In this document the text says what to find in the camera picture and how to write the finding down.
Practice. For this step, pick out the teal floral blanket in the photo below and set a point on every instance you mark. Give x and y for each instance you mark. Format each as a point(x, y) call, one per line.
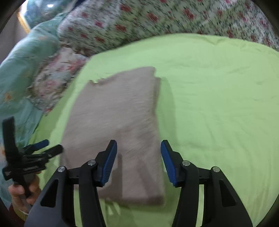
point(18, 71)

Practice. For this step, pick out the gold picture frame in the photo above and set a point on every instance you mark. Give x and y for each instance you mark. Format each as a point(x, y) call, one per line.
point(21, 18)

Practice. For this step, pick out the red floral white quilt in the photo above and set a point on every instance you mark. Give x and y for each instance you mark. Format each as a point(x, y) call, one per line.
point(96, 26)

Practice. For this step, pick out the person's left hand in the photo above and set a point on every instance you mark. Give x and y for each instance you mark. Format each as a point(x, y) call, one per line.
point(20, 202)

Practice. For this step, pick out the lime green bed sheet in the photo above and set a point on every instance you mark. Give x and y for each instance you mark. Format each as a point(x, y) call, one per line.
point(218, 106)

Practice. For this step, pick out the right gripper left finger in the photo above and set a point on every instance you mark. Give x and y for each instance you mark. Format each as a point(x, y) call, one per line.
point(55, 206)

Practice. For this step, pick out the pink floral ruffled pillow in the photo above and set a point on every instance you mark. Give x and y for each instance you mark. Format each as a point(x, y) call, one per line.
point(53, 78)

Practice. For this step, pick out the beige knit sweater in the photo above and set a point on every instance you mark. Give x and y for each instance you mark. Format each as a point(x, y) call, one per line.
point(121, 107)

